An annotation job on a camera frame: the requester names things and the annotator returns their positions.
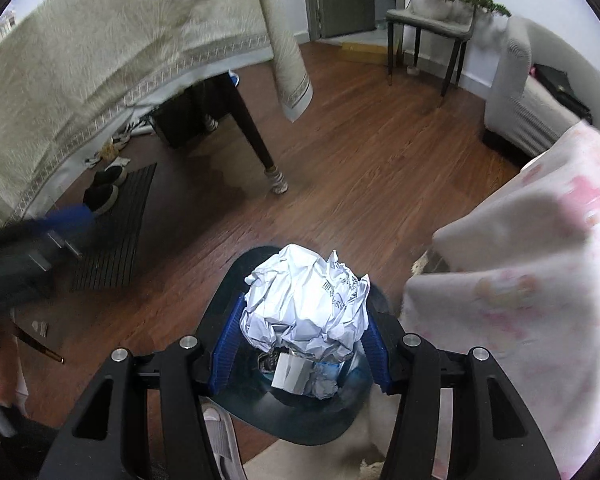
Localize black dining table leg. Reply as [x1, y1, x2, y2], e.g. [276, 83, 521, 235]
[214, 73, 288, 195]

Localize black bag on sofa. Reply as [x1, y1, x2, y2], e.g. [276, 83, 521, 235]
[530, 64, 593, 124]

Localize black shoe white sole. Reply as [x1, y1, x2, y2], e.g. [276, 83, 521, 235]
[83, 165, 126, 216]

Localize person's left hand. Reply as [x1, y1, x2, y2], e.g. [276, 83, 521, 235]
[0, 326, 19, 406]

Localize beige patterned tablecloth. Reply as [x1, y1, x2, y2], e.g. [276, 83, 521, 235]
[0, 0, 313, 226]

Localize grey chair black legs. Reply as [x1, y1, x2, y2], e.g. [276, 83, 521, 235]
[386, 0, 476, 99]

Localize white paper ball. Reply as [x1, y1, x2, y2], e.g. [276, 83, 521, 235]
[239, 244, 370, 363]

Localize grey sofa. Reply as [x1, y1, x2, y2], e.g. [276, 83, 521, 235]
[484, 16, 600, 157]

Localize white slipper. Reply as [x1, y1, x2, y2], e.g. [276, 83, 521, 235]
[201, 402, 247, 480]

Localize dark teal trash bin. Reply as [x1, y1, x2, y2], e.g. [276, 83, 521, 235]
[196, 246, 392, 445]

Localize dark striped floor mat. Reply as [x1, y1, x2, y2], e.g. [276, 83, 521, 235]
[71, 162, 157, 292]

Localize pink floral tablecloth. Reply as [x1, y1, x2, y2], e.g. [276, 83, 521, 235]
[401, 124, 600, 479]

